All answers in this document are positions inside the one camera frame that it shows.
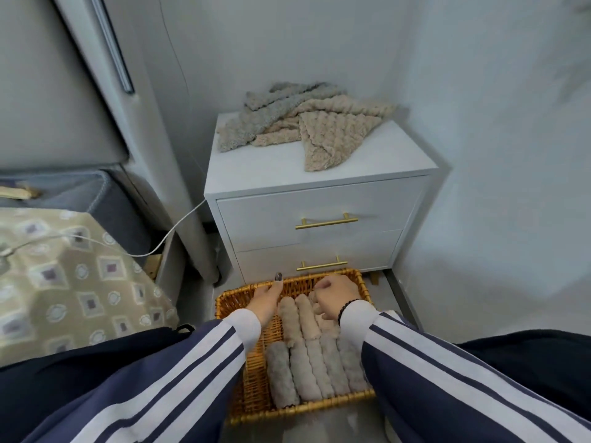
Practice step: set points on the person's left hand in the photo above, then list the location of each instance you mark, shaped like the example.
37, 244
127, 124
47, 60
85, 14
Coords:
265, 302

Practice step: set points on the person's right hand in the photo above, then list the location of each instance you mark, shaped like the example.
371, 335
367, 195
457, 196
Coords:
337, 292

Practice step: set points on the single beige towel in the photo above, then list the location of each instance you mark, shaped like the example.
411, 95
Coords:
290, 322
325, 327
308, 318

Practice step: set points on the orange wicker basket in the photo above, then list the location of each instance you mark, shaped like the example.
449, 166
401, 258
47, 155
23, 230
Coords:
254, 387

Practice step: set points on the pile of beige grey towels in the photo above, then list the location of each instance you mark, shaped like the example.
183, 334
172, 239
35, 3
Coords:
323, 133

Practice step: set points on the person's left forearm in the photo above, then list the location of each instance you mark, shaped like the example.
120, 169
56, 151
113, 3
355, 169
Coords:
152, 382

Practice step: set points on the person's right forearm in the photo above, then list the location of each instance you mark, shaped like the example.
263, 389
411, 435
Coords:
461, 387

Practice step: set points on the white nightstand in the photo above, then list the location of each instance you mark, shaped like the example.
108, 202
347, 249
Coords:
258, 216

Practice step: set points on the light wooden board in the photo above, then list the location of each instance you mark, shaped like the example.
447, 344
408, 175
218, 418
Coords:
153, 267

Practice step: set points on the patterned beige bedspread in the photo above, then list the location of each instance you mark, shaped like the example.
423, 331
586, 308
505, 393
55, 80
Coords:
69, 281

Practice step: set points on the wooden stick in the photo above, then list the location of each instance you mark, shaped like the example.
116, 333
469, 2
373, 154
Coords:
18, 192

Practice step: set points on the silver headboard trim strip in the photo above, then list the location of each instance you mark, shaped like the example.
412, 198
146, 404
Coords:
113, 46

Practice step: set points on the grey padded headboard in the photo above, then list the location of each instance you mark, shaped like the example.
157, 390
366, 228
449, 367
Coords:
51, 87

